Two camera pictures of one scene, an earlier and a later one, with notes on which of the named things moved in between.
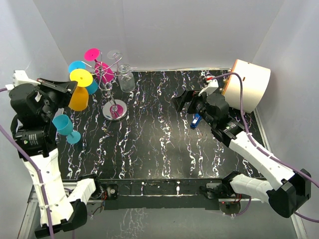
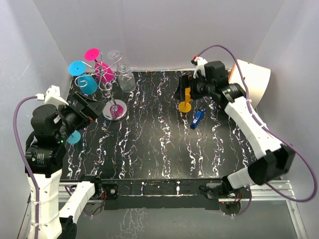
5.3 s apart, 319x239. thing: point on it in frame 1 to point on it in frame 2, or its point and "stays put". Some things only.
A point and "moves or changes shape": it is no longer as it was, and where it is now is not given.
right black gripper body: (197, 103) to (188, 81)
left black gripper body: (59, 96) to (84, 115)
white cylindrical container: (255, 82) stays put
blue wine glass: (92, 88) stays put
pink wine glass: (103, 71) stays put
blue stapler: (197, 118) stays put
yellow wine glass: (79, 98) moves or changes shape
